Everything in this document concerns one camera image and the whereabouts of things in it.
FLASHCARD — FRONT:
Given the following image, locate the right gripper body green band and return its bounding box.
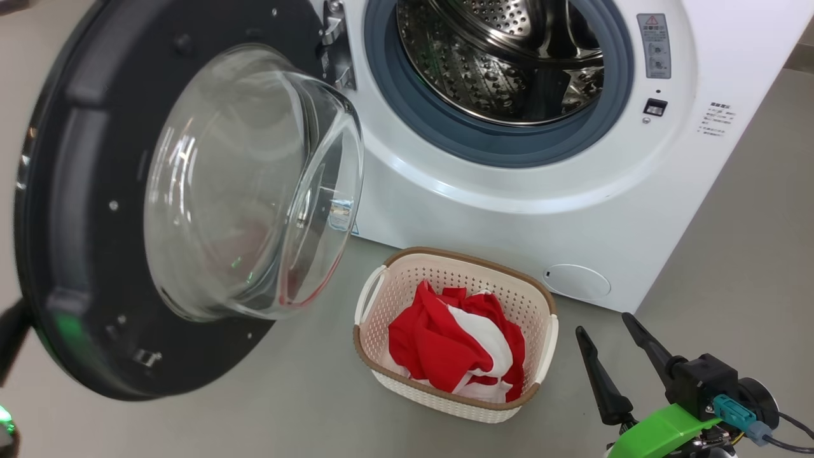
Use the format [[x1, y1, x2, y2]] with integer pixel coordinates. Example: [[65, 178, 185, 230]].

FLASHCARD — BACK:
[[604, 354, 780, 458]]

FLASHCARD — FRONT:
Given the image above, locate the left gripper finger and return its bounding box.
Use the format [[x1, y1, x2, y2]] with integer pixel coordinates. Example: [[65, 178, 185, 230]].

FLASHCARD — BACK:
[[0, 299, 32, 389]]

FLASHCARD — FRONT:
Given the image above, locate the grey warning sticker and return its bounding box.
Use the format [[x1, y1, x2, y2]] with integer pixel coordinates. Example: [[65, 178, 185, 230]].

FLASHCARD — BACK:
[[637, 14, 672, 80]]

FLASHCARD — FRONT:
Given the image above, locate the teal connector on right gripper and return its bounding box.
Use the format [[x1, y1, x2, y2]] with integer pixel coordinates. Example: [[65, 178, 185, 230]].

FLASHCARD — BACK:
[[712, 394, 773, 446]]

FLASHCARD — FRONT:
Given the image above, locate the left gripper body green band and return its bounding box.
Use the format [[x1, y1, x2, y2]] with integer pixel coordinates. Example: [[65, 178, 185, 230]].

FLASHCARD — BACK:
[[0, 404, 20, 458]]

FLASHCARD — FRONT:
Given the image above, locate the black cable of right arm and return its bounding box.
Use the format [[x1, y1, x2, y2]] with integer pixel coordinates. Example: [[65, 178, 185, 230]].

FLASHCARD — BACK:
[[763, 410, 814, 455]]

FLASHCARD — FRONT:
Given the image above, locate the black round glass washer door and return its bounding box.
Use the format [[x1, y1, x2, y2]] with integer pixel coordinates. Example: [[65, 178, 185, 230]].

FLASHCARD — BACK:
[[14, 0, 366, 401]]

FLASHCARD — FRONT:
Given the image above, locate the round white filter cover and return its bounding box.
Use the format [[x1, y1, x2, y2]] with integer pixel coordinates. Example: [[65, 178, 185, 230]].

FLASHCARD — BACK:
[[544, 264, 611, 301]]

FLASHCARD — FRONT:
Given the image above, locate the steel perforated washer drum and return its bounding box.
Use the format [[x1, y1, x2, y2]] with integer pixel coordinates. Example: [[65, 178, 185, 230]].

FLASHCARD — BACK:
[[396, 0, 605, 127]]

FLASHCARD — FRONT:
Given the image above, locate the white front-load washing machine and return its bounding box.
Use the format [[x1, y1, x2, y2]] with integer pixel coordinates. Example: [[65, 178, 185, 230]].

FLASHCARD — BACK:
[[312, 0, 814, 314]]

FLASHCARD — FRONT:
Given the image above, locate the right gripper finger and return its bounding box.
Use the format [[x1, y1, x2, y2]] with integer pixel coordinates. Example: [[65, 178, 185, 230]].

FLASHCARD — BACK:
[[621, 312, 689, 390], [576, 326, 637, 427]]

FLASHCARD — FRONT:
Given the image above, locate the grey rubber door gasket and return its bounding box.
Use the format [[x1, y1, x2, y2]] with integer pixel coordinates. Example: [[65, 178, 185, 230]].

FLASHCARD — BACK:
[[364, 0, 635, 169]]

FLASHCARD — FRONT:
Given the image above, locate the cream perforated laundry basket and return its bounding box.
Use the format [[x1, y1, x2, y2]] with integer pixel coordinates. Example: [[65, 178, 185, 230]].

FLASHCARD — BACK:
[[353, 247, 559, 424]]

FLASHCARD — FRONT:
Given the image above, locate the metal door hinge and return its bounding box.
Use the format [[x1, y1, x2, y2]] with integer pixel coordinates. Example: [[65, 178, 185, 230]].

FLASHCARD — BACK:
[[321, 0, 357, 90]]

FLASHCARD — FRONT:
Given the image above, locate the red and white garment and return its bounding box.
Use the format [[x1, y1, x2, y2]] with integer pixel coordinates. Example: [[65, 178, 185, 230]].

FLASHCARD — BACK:
[[388, 280, 527, 403]]

